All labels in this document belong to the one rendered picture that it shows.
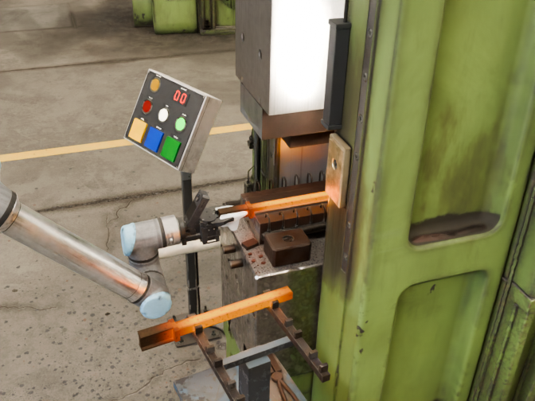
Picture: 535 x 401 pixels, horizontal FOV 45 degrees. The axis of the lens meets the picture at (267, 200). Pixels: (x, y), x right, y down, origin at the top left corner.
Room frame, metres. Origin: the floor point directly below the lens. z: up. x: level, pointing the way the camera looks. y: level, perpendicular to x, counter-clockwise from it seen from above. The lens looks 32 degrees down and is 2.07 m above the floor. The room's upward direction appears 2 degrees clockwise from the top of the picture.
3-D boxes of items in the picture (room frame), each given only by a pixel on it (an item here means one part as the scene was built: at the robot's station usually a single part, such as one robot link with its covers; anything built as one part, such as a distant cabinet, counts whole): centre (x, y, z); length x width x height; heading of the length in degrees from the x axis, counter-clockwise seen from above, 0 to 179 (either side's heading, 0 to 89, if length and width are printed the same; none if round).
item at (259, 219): (1.75, -0.14, 0.96); 0.42 x 0.20 x 0.09; 110
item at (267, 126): (1.75, -0.14, 1.32); 0.42 x 0.20 x 0.10; 110
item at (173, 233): (1.57, 0.28, 0.97); 0.10 x 0.05 x 0.09; 20
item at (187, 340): (2.18, 0.32, 0.05); 0.22 x 0.22 x 0.09; 20
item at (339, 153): (1.43, -0.18, 1.27); 0.09 x 0.02 x 0.17; 20
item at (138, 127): (2.16, 0.49, 1.01); 0.07 x 0.05 x 0.07; 45
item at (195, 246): (1.97, 0.26, 0.62); 0.44 x 0.05 x 0.05; 110
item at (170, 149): (2.01, 0.34, 1.01); 0.07 x 0.05 x 0.07; 45
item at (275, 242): (1.53, -0.06, 0.95); 0.12 x 0.08 x 0.06; 110
